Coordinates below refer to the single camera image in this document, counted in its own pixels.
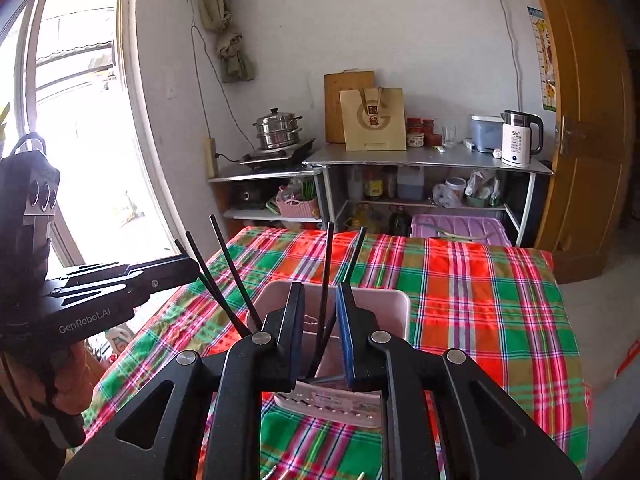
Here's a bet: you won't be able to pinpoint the white lidded tub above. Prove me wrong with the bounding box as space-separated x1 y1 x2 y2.
444 177 469 207

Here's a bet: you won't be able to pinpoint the dark glass bottle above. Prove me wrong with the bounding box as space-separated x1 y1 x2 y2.
388 207 412 238

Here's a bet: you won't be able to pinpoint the beige paper bag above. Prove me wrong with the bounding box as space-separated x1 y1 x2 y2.
338 87 407 152

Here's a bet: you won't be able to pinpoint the yellow oil bottle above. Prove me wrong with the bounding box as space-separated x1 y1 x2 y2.
349 204 377 234

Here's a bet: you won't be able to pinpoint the dark sauce bottle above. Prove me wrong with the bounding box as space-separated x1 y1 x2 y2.
362 167 386 200

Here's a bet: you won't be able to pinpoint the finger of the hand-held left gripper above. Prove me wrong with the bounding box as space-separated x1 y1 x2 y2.
46 281 152 309
64 254 202 294

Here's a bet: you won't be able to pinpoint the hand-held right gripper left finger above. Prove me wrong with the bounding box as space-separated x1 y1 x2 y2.
57 282 307 480

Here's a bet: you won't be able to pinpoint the plaid tablecloth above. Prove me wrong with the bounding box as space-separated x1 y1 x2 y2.
82 225 594 480

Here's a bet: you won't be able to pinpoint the wall poster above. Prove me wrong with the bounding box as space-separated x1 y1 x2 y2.
525 5 559 113

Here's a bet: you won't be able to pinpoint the wall power strip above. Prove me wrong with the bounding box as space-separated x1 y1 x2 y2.
203 137 219 179

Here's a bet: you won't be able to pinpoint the small metal shelf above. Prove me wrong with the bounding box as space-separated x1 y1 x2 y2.
207 167 326 242

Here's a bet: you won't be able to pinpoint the black induction cooker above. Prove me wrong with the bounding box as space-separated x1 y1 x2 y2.
238 138 317 171

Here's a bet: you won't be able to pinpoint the thin black wall cable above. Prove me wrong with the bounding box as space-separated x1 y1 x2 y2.
187 24 252 164

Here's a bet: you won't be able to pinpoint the white electric kettle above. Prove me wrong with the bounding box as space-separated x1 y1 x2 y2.
499 109 545 169

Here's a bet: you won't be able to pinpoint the grey blue plastic jug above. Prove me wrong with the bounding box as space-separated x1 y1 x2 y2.
396 165 426 201

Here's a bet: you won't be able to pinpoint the crumpled plastic bags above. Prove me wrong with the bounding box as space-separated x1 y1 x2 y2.
464 169 507 209

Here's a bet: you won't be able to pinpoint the blue white plastic container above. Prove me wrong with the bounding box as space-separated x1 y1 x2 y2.
469 113 505 154

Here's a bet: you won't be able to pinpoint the person's left hand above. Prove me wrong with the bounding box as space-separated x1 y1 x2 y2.
51 341 95 412

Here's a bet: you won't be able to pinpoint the black air conditioner cable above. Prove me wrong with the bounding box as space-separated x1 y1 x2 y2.
484 0 524 112

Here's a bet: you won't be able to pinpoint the wooden cutting board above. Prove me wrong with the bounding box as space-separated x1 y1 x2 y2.
323 69 376 145

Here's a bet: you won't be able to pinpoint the black pot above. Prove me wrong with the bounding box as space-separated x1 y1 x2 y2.
230 182 262 209

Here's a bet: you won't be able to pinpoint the steel steamer pot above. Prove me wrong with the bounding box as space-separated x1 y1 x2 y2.
252 107 305 151

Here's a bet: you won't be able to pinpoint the wooden door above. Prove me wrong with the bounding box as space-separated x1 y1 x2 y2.
524 0 637 285

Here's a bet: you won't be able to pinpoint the purple plastic storage box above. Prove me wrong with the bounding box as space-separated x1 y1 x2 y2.
409 213 514 249

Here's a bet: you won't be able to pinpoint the metal door lock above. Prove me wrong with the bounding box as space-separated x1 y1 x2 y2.
554 115 597 157

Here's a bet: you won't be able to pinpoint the large metal table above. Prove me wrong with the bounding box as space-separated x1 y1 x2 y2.
302 143 555 249

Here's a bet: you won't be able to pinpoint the pink plastic utensil basket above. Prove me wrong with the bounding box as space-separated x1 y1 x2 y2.
245 279 413 430

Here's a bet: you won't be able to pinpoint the pink woven basket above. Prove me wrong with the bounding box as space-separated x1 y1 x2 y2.
274 197 321 220

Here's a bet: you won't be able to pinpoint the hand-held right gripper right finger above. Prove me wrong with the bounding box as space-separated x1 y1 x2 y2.
336 282 583 480

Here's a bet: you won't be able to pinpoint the tied beige curtain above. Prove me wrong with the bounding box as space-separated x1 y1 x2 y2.
196 0 257 84

